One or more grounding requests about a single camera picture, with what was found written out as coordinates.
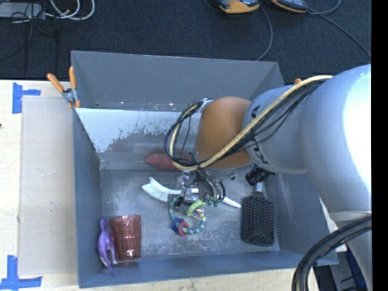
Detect white brush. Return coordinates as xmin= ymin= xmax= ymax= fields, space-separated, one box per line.
xmin=141 ymin=176 xmax=243 ymax=209

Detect red-brown flat block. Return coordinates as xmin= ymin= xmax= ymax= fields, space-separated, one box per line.
xmin=144 ymin=153 xmax=190 ymax=172

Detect black hairbrush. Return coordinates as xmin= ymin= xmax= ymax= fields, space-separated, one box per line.
xmin=241 ymin=182 xmax=278 ymax=247

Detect red clear plastic cup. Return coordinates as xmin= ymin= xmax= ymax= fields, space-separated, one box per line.
xmin=108 ymin=213 xmax=142 ymax=262

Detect purple toy dinosaur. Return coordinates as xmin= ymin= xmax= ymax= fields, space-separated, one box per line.
xmin=96 ymin=218 xmax=119 ymax=277

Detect grey metal bin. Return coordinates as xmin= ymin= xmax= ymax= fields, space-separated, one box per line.
xmin=70 ymin=50 xmax=340 ymax=289

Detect pale cardboard board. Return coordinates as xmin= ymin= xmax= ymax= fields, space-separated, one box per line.
xmin=17 ymin=95 xmax=77 ymax=278

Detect colourful ring toy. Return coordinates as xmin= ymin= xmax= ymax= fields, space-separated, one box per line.
xmin=168 ymin=195 xmax=207 ymax=237

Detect black cylinder on white bracket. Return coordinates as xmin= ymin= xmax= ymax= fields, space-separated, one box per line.
xmin=244 ymin=166 xmax=272 ymax=186

